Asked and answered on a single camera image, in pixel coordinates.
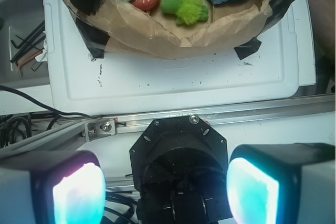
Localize black tape strip right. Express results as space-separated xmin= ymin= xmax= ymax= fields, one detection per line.
xmin=260 ymin=0 xmax=295 ymax=34

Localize black hex keys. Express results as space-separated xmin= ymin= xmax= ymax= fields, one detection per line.
xmin=9 ymin=20 xmax=46 ymax=67

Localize black octagonal mount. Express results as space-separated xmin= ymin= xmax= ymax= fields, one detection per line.
xmin=129 ymin=115 xmax=232 ymax=223

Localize orange hex key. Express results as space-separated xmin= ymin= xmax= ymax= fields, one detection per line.
xmin=17 ymin=49 xmax=43 ymax=77

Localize metal corner bracket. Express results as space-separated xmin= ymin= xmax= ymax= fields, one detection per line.
xmin=84 ymin=118 xmax=117 ymax=142

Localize green plush toy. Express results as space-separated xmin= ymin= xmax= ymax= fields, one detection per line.
xmin=160 ymin=0 xmax=209 ymax=26

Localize black tape lower left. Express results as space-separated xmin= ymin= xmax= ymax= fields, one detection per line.
xmin=75 ymin=18 xmax=110 ymax=59

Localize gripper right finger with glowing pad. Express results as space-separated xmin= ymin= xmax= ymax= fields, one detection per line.
xmin=227 ymin=143 xmax=335 ymax=223

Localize brown paper bag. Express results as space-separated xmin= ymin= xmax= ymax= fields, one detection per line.
xmin=62 ymin=0 xmax=272 ymax=60

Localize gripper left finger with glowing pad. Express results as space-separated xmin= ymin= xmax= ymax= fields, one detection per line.
xmin=1 ymin=151 xmax=106 ymax=223

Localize black cable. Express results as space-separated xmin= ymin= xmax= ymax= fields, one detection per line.
xmin=0 ymin=84 xmax=102 ymax=119

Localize aluminium extrusion rail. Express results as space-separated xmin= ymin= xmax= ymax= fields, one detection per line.
xmin=0 ymin=93 xmax=336 ymax=156

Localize black tape lower right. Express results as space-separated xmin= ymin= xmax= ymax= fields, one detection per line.
xmin=234 ymin=37 xmax=262 ymax=60

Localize black tape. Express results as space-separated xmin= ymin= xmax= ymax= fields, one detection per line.
xmin=75 ymin=18 xmax=110 ymax=59
xmin=234 ymin=37 xmax=262 ymax=60

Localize white plastic bin lid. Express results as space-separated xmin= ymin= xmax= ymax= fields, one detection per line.
xmin=44 ymin=0 xmax=316 ymax=114

